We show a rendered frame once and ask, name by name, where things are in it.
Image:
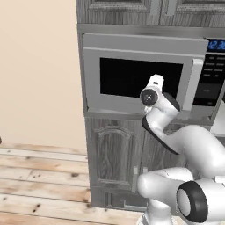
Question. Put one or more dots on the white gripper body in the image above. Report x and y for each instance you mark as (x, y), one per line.
(156, 80)

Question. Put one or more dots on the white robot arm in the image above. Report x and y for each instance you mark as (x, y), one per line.
(199, 146)

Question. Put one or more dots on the silver microwave oven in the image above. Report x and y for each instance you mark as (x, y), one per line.
(209, 88)

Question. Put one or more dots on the silver microwave door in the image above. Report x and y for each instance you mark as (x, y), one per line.
(93, 88)

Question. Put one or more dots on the grey arched-panel cupboard door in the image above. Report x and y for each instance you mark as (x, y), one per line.
(155, 158)
(112, 155)

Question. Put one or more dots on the grey wood cupboard door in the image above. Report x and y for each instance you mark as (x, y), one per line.
(117, 11)
(199, 11)

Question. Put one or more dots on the grey wood tall cabinet frame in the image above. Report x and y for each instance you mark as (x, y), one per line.
(85, 114)

